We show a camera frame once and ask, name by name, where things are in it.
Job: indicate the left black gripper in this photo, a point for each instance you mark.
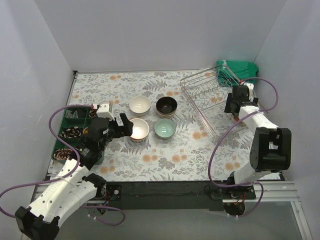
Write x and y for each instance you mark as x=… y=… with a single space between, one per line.
x=118 y=127

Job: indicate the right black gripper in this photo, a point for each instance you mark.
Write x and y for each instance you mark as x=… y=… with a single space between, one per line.
x=230 y=107

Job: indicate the orange plastic bowl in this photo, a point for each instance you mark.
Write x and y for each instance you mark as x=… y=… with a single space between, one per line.
x=141 y=128

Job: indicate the plain white bowl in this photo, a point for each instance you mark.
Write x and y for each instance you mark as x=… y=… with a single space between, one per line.
x=140 y=105

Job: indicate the pale green checked bowl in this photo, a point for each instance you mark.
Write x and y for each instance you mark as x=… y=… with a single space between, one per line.
x=165 y=128

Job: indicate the beige gold dotted bowl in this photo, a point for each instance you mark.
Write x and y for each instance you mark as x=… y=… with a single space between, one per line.
x=166 y=105

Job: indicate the beige orange flower bowl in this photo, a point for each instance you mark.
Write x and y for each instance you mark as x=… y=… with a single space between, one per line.
x=236 y=119

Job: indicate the white blue striped bowl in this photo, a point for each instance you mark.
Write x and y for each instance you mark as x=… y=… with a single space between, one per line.
x=138 y=140

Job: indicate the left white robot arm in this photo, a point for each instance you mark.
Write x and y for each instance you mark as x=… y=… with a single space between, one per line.
x=74 y=185

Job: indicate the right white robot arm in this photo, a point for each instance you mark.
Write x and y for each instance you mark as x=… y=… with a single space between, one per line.
x=270 y=151

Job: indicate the green folded cloth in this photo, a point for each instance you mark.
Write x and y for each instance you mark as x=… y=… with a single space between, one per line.
x=240 y=72

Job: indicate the green compartment tray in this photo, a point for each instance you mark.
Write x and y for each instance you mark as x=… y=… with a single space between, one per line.
x=71 y=131

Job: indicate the floral tablecloth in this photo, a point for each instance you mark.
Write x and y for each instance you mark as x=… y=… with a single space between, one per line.
x=191 y=154

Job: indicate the clear plastic bag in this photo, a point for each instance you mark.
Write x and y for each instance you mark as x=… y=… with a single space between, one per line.
x=71 y=114

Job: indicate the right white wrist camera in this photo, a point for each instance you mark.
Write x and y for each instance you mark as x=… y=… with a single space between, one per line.
x=250 y=87

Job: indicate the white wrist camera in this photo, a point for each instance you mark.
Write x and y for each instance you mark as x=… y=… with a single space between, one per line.
x=250 y=87
x=104 y=110

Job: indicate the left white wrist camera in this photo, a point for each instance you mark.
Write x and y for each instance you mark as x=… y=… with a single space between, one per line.
x=104 y=110

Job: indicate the metal wire dish rack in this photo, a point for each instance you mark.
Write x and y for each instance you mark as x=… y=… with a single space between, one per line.
x=207 y=92

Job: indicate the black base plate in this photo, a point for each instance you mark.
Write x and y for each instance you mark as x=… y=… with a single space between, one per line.
x=174 y=195

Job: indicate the aluminium frame rail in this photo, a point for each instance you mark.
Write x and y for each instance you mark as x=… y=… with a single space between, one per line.
x=274 y=191

